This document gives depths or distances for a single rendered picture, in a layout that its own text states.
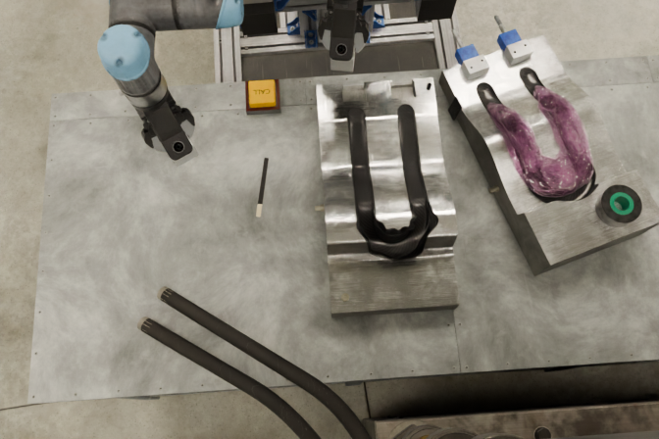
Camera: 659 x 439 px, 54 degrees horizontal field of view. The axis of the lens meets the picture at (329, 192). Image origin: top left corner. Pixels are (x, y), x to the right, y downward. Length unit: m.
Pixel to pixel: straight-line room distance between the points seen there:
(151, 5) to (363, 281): 0.66
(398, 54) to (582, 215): 1.09
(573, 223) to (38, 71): 2.03
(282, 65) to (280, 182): 0.87
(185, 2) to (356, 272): 0.62
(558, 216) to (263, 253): 0.62
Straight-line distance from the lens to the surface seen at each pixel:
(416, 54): 2.31
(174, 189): 1.50
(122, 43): 1.08
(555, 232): 1.39
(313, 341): 1.39
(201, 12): 1.12
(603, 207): 1.40
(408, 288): 1.35
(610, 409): 1.50
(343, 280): 1.34
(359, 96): 1.48
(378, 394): 2.18
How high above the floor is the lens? 2.18
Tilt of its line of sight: 71 degrees down
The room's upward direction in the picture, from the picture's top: 1 degrees counter-clockwise
